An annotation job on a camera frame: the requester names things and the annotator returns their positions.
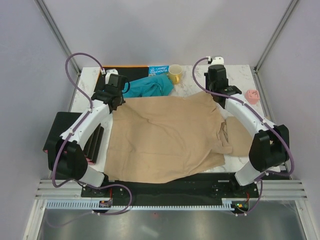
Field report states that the beige t shirt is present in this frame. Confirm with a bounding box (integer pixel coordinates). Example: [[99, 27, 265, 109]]
[[104, 92, 233, 184]]

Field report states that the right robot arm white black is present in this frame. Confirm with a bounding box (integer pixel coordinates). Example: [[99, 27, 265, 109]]
[[204, 65, 293, 197]]

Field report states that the black orange-edged notebook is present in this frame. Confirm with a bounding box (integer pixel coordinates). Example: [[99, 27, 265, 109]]
[[94, 65, 149, 92]]

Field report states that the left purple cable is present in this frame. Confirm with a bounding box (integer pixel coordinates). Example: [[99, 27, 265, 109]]
[[46, 52, 133, 228]]

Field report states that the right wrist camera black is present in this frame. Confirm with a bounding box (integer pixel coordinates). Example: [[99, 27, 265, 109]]
[[208, 64, 227, 81]]

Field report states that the black base rail with cable tray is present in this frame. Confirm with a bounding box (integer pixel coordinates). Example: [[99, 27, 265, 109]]
[[46, 172, 260, 214]]

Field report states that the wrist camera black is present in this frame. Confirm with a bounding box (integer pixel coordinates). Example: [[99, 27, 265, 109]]
[[208, 64, 227, 81], [107, 73, 127, 90]]

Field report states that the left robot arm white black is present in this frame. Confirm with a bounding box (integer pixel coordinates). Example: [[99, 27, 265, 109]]
[[47, 83, 125, 197]]

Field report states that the teal t shirt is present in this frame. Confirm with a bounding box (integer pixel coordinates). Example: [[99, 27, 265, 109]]
[[122, 74, 174, 98]]

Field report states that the aluminium frame rail left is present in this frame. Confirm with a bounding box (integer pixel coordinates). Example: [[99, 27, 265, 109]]
[[34, 0, 82, 75]]

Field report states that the yellow mug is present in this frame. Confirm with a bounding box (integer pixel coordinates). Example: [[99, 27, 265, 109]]
[[168, 64, 183, 85]]

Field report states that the aluminium frame rail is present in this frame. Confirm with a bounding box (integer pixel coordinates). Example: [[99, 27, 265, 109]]
[[253, 0, 300, 74], [34, 0, 82, 75]]

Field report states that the folded tan t shirt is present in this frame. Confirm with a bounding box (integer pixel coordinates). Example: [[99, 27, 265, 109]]
[[219, 116, 253, 157]]

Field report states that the blue treehouse book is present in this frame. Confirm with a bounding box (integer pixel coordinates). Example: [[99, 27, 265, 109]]
[[148, 65, 170, 77]]

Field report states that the aluminium frame rail right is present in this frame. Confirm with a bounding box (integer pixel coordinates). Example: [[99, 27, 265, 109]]
[[253, 0, 300, 74]]

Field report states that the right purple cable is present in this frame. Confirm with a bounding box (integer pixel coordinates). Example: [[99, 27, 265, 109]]
[[191, 56, 295, 217]]

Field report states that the pink cube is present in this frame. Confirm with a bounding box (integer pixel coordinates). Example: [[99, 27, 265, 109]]
[[244, 89, 260, 105]]

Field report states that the purple cable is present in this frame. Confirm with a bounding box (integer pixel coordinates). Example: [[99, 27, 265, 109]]
[[191, 56, 295, 217], [46, 52, 133, 228]]

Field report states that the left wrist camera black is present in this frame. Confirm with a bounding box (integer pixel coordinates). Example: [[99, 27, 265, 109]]
[[107, 73, 127, 90]]

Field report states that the black drawer organiser with pink fronts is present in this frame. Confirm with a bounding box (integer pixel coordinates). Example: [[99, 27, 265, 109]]
[[43, 111, 105, 165]]

